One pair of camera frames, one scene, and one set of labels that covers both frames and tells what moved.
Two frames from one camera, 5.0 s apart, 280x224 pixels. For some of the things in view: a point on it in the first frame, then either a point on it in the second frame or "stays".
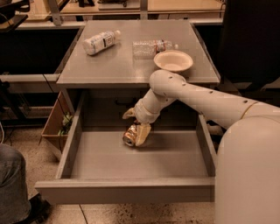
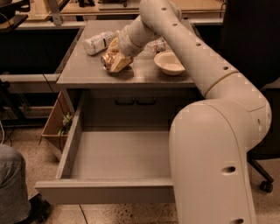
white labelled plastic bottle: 94,44 stays
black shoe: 39,211 stays
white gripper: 143,113 → 126,44
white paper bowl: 176,60 stays
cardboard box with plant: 59,121 stays
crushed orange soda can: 129,136 → 108,58
